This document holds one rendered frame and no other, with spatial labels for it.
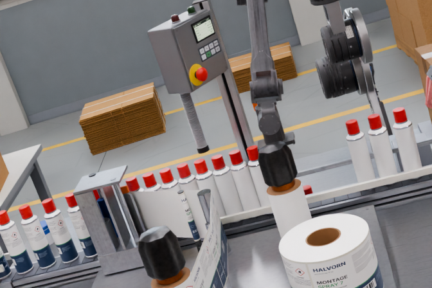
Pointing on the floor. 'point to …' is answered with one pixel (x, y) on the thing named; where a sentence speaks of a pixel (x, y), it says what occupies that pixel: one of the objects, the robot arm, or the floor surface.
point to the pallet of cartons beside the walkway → (409, 4)
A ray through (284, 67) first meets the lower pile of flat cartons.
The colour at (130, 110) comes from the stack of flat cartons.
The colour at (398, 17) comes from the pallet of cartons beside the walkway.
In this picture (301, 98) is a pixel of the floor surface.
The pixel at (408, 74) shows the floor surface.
